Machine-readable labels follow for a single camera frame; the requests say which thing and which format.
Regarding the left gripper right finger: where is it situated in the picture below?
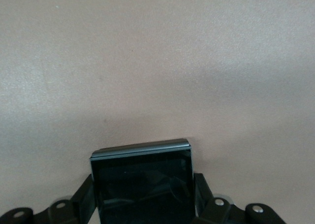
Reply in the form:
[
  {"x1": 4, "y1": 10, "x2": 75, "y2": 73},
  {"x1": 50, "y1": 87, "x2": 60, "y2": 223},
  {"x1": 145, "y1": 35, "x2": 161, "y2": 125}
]
[{"x1": 191, "y1": 173, "x2": 286, "y2": 224}]

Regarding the black flip phone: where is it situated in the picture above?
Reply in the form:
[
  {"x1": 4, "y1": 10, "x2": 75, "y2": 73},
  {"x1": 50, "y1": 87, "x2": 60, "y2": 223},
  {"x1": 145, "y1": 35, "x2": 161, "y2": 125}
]
[{"x1": 90, "y1": 138, "x2": 199, "y2": 224}]

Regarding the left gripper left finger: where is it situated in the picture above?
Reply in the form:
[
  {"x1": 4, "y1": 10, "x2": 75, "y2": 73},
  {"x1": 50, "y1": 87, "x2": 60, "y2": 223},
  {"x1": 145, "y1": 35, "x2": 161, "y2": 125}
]
[{"x1": 0, "y1": 173, "x2": 95, "y2": 224}]

